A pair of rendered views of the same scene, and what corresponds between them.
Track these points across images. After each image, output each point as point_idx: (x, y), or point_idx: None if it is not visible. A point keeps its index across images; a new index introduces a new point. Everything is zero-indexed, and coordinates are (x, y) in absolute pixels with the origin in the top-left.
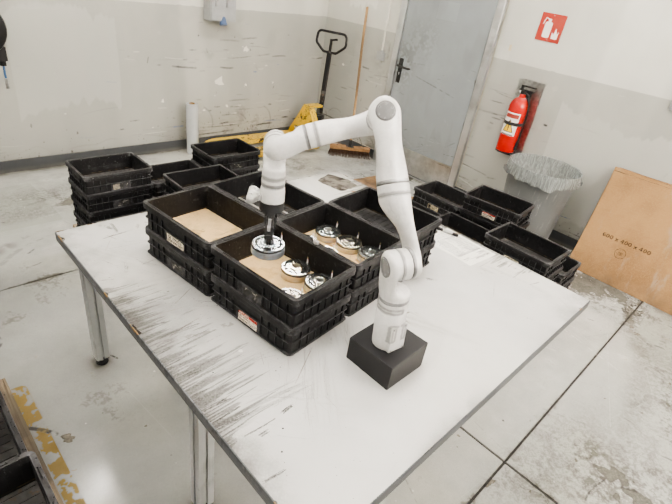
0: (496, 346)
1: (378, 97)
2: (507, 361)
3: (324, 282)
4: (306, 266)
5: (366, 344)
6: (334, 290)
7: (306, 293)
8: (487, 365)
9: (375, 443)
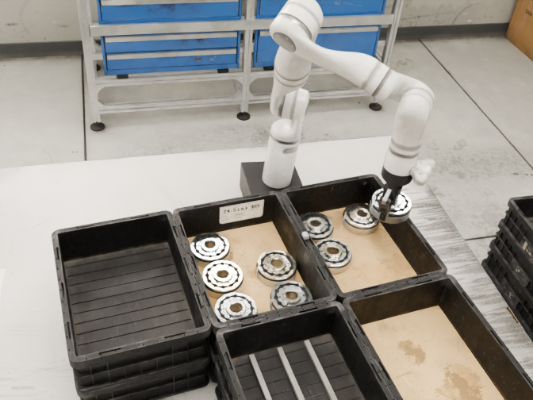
0: (142, 175)
1: (315, 1)
2: (151, 162)
3: (313, 217)
4: (318, 249)
5: (297, 183)
6: (311, 201)
7: (359, 178)
8: (175, 166)
9: (327, 158)
